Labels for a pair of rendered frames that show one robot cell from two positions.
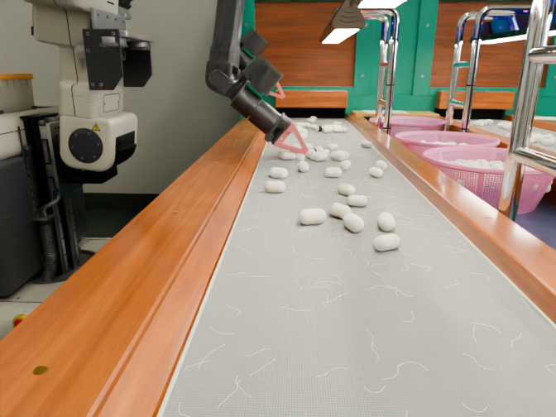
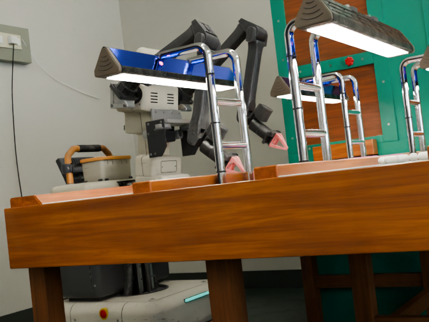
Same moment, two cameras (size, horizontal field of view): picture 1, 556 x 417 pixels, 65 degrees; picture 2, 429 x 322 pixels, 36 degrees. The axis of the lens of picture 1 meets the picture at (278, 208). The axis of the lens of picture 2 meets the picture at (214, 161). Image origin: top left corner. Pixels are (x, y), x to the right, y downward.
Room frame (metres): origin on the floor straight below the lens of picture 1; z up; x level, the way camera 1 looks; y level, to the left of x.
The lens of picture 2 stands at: (-1.11, -1.17, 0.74)
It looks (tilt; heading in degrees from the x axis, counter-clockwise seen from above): 2 degrees up; 30
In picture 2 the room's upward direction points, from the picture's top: 7 degrees counter-clockwise
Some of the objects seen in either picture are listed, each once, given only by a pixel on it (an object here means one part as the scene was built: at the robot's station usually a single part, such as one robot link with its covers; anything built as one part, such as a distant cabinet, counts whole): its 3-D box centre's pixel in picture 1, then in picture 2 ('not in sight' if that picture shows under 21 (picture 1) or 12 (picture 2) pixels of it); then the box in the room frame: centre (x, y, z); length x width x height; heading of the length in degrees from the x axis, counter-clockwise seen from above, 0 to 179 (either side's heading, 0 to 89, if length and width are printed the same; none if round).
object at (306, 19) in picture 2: not in sight; (362, 28); (0.48, -0.71, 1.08); 0.62 x 0.08 x 0.07; 178
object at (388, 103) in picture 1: (360, 84); (335, 130); (1.46, -0.26, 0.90); 0.20 x 0.19 x 0.45; 178
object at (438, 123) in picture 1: (405, 132); not in sight; (1.63, -0.47, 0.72); 0.27 x 0.27 x 0.10
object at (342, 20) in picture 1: (337, 24); (312, 90); (1.47, -0.18, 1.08); 0.62 x 0.08 x 0.07; 178
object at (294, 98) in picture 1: (311, 98); (344, 150); (1.91, -0.14, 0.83); 0.30 x 0.06 x 0.07; 88
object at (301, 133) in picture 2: not in sight; (339, 105); (0.48, -0.63, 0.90); 0.20 x 0.19 x 0.45; 178
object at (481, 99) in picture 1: (473, 99); not in sight; (1.89, -0.82, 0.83); 0.30 x 0.06 x 0.07; 88
